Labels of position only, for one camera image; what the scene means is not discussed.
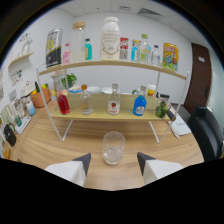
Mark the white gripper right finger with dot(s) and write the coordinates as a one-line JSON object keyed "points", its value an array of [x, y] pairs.
{"points": [[158, 168]]}

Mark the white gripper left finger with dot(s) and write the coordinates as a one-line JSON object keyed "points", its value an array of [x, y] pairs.
{"points": [[68, 170]]}

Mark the small red liquid bottle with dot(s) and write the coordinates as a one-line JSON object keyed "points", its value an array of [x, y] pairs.
{"points": [[63, 105]]}

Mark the clear bottle orange cap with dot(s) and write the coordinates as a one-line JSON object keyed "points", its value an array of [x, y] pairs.
{"points": [[86, 104]]}

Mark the white tray with green cup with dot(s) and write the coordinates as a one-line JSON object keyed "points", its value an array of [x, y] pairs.
{"points": [[22, 124]]}

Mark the white cup blue band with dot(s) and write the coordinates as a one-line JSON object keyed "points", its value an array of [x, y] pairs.
{"points": [[31, 109]]}

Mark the white cup red lid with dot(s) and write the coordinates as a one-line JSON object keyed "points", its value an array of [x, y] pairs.
{"points": [[151, 89]]}

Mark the white notebook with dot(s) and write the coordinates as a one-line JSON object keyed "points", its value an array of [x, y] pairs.
{"points": [[181, 126]]}

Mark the clear drinking glass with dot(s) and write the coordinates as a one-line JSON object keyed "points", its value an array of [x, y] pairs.
{"points": [[113, 150]]}

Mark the dark brown cylinder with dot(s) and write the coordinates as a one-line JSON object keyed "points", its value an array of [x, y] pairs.
{"points": [[171, 115]]}

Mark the black office chair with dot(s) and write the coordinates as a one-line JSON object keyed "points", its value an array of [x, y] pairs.
{"points": [[206, 133]]}

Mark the glass jar of limes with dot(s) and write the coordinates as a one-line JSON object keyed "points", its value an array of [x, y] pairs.
{"points": [[161, 108]]}

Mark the blue liquid bottle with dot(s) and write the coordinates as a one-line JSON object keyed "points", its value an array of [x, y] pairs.
{"points": [[139, 106]]}

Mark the two-tier wooden shelf rack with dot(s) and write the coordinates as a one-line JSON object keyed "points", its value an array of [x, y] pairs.
{"points": [[100, 111]]}

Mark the black kettle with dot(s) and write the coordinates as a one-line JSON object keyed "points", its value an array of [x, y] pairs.
{"points": [[10, 135]]}

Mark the clear bottle red label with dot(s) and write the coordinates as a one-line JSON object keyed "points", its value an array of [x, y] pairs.
{"points": [[114, 105]]}

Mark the blue rimmed bowl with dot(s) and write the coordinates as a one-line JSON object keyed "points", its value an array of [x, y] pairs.
{"points": [[75, 89]]}

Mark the green potted plant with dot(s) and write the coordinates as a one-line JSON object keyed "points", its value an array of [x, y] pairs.
{"points": [[70, 80]]}

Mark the brown door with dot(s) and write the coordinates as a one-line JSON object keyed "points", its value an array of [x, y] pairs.
{"points": [[199, 76]]}

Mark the clear bottle blue cap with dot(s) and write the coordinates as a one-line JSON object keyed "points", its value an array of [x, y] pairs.
{"points": [[155, 57]]}

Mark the small pink bottle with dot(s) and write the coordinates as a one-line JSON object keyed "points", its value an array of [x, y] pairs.
{"points": [[66, 56]]}

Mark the small light blue bottle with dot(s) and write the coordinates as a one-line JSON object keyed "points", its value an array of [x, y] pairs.
{"points": [[134, 52]]}

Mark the small teal bottle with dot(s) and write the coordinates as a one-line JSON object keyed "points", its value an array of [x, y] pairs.
{"points": [[88, 51]]}

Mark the black silver tall can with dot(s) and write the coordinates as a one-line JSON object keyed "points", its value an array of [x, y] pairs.
{"points": [[53, 50]]}

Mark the large glass jar cork lid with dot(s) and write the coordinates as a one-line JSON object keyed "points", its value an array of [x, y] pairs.
{"points": [[77, 43]]}

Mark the large white plastic bottle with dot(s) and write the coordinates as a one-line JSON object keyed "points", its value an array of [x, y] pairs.
{"points": [[110, 40]]}

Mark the wooden wall shelf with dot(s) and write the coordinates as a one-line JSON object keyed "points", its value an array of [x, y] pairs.
{"points": [[21, 58]]}

